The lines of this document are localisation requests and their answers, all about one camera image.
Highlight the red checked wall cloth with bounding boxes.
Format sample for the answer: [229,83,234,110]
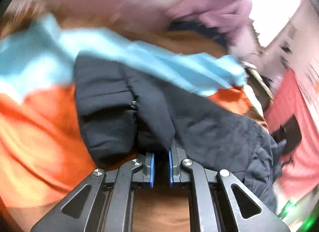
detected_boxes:
[264,68,318,199]

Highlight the colourful patchwork quilt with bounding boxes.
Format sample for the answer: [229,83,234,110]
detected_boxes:
[1,16,268,231]

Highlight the black office chair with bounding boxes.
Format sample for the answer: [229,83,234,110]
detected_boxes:
[271,115,302,156]

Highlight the pink curtain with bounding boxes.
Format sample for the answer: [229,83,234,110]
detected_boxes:
[48,0,252,46]

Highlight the dark navy padded jacket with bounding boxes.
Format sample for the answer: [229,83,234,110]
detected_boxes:
[74,56,282,210]

